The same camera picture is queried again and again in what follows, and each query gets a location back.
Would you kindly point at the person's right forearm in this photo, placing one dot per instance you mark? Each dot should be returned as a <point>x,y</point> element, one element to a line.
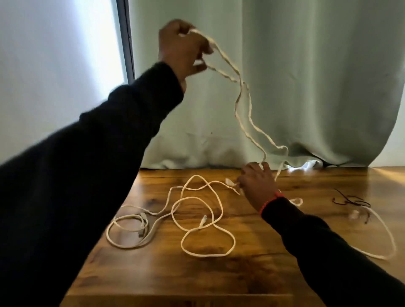
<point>316,253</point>

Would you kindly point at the grey-green curtain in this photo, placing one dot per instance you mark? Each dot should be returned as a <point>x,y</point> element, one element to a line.
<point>316,79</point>

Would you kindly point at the white side panel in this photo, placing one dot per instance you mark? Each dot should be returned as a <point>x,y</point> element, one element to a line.
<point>47,63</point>

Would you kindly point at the person's left hand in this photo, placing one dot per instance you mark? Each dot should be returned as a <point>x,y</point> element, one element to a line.
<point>178,47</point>

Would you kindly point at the black window frame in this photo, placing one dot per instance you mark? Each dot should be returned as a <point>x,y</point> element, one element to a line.
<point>126,31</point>

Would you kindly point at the person's right hand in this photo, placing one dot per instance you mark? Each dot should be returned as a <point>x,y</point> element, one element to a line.
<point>258,186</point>

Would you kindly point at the person's left forearm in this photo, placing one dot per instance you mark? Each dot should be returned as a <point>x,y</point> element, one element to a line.
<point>95,158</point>

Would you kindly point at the wooden cabinet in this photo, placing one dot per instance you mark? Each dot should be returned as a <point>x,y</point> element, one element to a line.
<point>205,278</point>

